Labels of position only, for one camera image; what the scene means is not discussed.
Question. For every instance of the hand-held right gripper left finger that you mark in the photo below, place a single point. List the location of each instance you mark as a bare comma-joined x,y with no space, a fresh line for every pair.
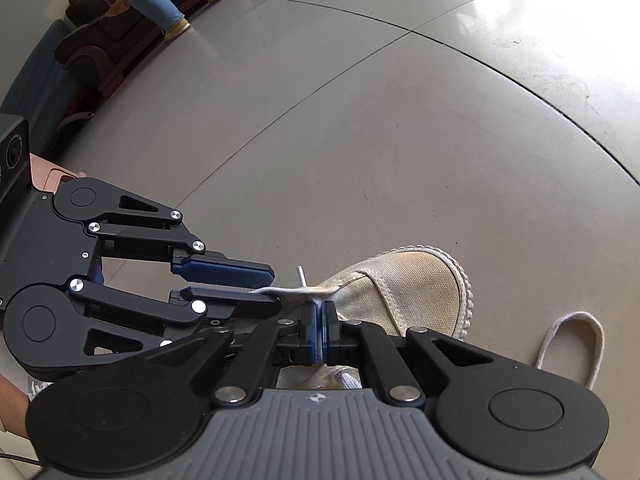
311,332

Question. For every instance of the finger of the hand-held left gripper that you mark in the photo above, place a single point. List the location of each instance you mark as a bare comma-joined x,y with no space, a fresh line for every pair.
225,270
235,301

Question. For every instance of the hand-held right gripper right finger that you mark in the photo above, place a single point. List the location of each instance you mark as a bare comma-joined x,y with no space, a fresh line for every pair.
328,332

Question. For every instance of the white shoelace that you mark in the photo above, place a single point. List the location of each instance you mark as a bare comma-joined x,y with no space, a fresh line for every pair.
290,291

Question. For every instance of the white canvas shoe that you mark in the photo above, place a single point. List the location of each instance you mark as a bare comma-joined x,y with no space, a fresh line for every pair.
410,290

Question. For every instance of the person's left hand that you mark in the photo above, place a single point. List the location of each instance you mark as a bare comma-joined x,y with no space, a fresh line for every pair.
12,405

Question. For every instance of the dark leather sofa wooden frame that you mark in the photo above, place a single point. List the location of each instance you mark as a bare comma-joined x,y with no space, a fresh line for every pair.
85,45

